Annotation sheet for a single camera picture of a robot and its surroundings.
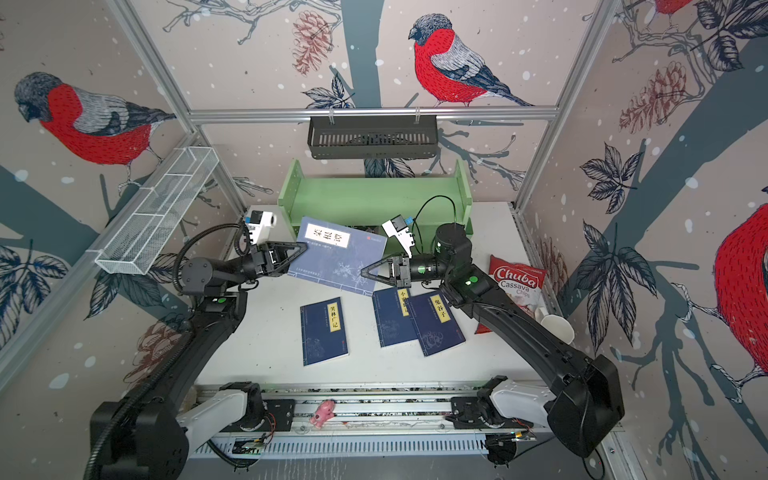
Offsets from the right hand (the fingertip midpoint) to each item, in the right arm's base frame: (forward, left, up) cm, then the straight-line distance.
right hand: (361, 281), depth 61 cm
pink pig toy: (-19, +11, -32) cm, 39 cm away
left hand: (+2, +12, +5) cm, 13 cm away
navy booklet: (+2, +16, -33) cm, 37 cm away
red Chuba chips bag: (+19, -46, -30) cm, 58 cm away
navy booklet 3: (+6, -18, -33) cm, 38 cm away
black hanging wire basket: (+63, +4, -5) cm, 64 cm away
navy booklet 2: (+8, -5, -33) cm, 34 cm away
